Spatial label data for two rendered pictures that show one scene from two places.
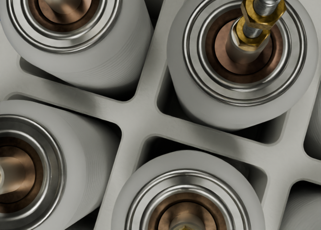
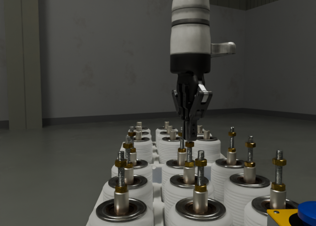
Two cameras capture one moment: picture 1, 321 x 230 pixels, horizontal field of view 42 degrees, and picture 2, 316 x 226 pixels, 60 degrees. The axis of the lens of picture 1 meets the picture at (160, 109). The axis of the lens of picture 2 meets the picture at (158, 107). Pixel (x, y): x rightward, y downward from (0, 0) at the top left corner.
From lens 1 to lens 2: 0.55 m
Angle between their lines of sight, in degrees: 80
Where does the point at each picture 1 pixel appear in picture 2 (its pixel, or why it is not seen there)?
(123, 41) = (230, 172)
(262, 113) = (234, 186)
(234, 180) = (210, 185)
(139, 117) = not seen: hidden behind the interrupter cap
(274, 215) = not seen: outside the picture
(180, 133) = not seen: hidden behind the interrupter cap
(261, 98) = (237, 182)
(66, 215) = (177, 171)
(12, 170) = (185, 158)
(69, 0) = (230, 158)
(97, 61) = (220, 170)
